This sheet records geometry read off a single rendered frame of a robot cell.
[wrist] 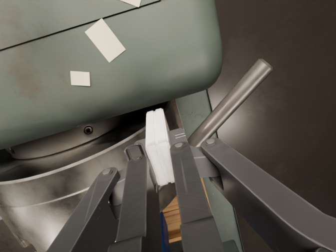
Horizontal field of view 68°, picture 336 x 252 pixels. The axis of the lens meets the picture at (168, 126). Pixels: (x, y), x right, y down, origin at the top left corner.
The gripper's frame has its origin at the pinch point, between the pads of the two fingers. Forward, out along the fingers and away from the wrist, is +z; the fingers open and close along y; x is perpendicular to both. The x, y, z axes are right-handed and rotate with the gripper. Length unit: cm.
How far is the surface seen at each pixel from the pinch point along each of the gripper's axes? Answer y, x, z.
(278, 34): 71, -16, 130
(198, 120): 10, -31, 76
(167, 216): -9, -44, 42
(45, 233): -17.7, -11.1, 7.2
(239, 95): 6.1, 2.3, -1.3
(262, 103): 57, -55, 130
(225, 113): 5.0, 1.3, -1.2
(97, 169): -8.6, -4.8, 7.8
